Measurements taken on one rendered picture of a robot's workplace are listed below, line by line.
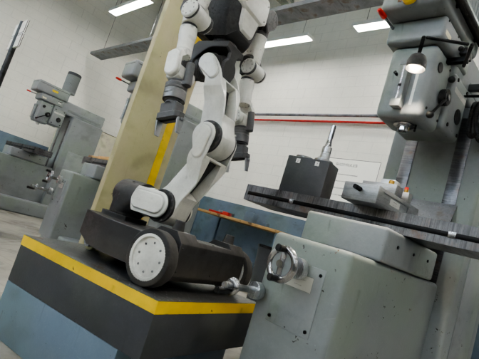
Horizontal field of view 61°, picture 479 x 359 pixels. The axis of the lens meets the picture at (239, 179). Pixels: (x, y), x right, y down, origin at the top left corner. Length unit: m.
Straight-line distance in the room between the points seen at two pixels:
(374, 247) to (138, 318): 0.81
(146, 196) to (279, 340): 0.79
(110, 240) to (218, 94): 0.74
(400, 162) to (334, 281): 1.05
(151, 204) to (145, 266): 0.36
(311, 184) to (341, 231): 0.44
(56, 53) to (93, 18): 1.28
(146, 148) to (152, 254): 1.57
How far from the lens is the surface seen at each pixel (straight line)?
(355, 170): 6.92
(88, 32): 10.84
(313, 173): 1.93
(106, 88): 10.86
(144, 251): 1.47
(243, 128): 1.95
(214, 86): 1.77
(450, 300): 2.03
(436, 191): 2.12
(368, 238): 1.49
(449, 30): 1.92
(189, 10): 1.74
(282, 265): 1.29
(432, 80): 1.84
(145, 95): 2.91
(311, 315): 1.36
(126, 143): 2.84
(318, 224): 1.60
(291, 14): 5.78
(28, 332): 1.78
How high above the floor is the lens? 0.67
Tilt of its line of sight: 7 degrees up
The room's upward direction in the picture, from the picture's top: 18 degrees clockwise
